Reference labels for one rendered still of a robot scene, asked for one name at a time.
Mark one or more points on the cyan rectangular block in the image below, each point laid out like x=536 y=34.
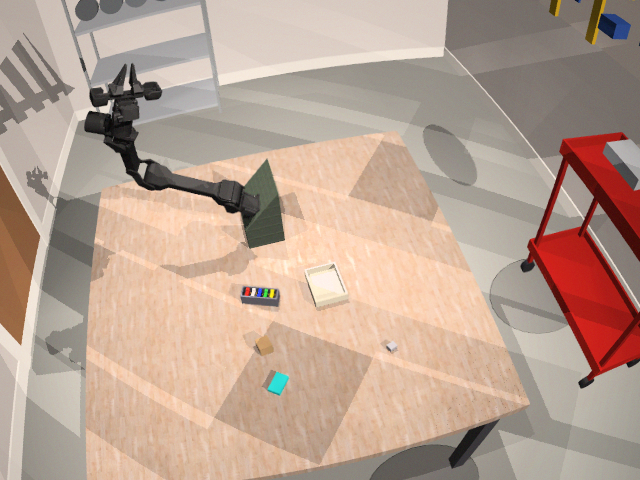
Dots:
x=278 y=383

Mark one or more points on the tan cardboard box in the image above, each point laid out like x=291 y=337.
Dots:
x=264 y=345

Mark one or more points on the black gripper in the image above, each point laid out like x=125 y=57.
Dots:
x=150 y=90

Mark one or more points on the beige shallow tray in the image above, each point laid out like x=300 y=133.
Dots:
x=325 y=284

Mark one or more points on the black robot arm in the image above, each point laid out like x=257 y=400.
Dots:
x=230 y=194

